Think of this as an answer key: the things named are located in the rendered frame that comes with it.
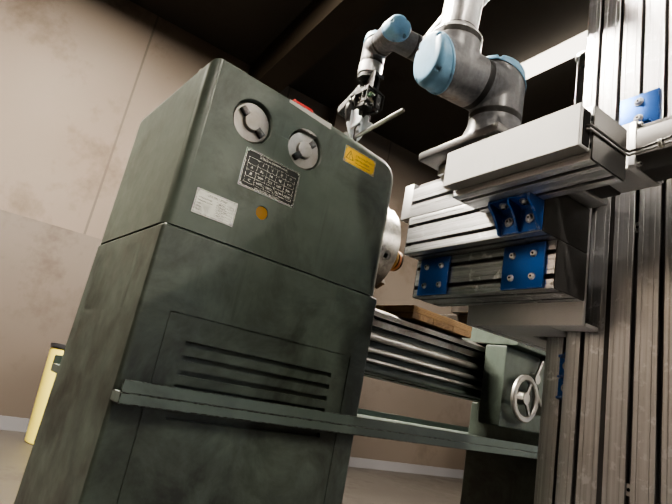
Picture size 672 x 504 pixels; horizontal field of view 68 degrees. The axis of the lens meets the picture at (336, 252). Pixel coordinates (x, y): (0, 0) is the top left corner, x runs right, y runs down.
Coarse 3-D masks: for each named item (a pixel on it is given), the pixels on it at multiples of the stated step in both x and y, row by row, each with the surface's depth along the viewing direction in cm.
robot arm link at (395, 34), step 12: (384, 24) 146; (396, 24) 143; (408, 24) 145; (372, 36) 153; (384, 36) 146; (396, 36) 144; (408, 36) 147; (384, 48) 150; (396, 48) 149; (408, 48) 149
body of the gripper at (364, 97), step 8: (368, 72) 152; (376, 72) 151; (360, 80) 155; (368, 80) 152; (376, 80) 152; (360, 88) 151; (368, 88) 148; (376, 88) 150; (352, 96) 153; (360, 96) 151; (368, 96) 149; (376, 96) 150; (384, 96) 152; (360, 104) 150; (368, 104) 149; (376, 104) 150; (360, 112) 154; (368, 112) 154; (376, 112) 152
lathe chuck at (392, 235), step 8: (392, 216) 158; (392, 224) 155; (384, 232) 152; (392, 232) 154; (400, 232) 157; (384, 240) 152; (392, 240) 154; (400, 240) 156; (384, 248) 152; (392, 248) 154; (392, 256) 154; (384, 264) 153; (392, 264) 155; (384, 272) 155; (376, 280) 156
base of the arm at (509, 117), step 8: (472, 112) 112; (480, 112) 110; (488, 112) 108; (496, 112) 108; (504, 112) 108; (512, 112) 108; (472, 120) 111; (480, 120) 108; (488, 120) 107; (496, 120) 107; (504, 120) 107; (512, 120) 108; (520, 120) 110; (472, 128) 109; (480, 128) 107; (512, 128) 106
